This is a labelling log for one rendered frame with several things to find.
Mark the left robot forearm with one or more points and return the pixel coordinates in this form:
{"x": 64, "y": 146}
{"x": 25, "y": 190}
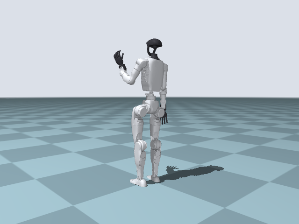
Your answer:
{"x": 124, "y": 75}

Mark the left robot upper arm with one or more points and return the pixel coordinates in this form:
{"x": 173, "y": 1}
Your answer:
{"x": 139, "y": 65}

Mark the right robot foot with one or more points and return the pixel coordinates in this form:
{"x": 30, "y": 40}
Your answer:
{"x": 155, "y": 179}

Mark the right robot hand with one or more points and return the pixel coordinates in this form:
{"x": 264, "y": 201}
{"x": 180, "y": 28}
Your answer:
{"x": 165, "y": 115}

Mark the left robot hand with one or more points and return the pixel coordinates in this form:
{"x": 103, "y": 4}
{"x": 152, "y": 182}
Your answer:
{"x": 119, "y": 59}

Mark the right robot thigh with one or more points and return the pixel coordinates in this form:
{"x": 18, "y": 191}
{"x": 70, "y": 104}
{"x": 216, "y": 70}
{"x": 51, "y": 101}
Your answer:
{"x": 155, "y": 123}

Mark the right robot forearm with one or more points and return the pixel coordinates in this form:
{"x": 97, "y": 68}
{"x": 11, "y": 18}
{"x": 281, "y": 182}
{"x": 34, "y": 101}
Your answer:
{"x": 163, "y": 97}

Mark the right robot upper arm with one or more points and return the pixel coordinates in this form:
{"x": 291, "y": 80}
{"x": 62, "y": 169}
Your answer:
{"x": 165, "y": 77}

